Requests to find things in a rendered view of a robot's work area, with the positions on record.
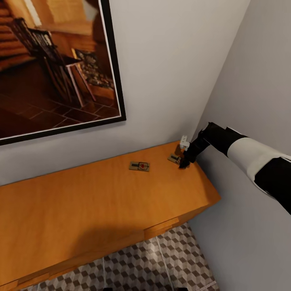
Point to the cabinet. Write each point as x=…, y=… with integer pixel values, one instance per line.
x=53, y=224

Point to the picture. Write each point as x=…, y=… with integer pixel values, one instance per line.
x=58, y=68

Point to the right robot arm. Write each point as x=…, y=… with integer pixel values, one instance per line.
x=268, y=169

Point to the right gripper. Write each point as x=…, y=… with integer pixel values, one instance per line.
x=190, y=154

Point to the mousetrap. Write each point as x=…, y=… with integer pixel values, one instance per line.
x=140, y=166
x=176, y=159

